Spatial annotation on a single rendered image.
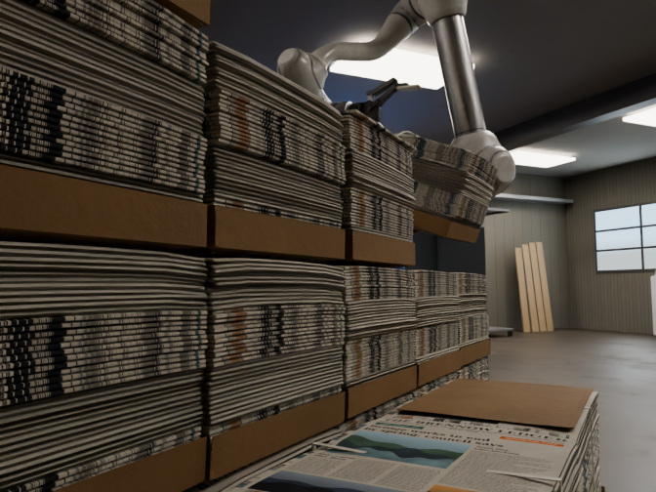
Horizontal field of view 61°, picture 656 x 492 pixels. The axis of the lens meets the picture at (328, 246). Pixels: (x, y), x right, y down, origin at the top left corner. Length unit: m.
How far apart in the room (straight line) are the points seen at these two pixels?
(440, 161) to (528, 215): 9.70
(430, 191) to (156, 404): 1.05
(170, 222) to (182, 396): 0.17
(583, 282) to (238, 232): 11.01
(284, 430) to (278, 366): 0.08
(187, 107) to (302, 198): 0.22
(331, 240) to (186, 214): 0.28
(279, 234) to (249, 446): 0.24
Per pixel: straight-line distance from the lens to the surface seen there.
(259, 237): 0.64
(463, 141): 1.82
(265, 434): 0.66
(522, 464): 0.70
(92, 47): 0.52
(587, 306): 11.47
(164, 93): 0.56
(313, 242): 0.74
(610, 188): 11.21
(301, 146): 0.74
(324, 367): 0.77
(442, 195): 1.45
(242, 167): 0.64
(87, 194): 0.48
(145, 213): 0.51
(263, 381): 0.65
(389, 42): 1.98
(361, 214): 0.87
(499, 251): 10.58
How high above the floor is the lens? 0.80
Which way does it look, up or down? 4 degrees up
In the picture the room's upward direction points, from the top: straight up
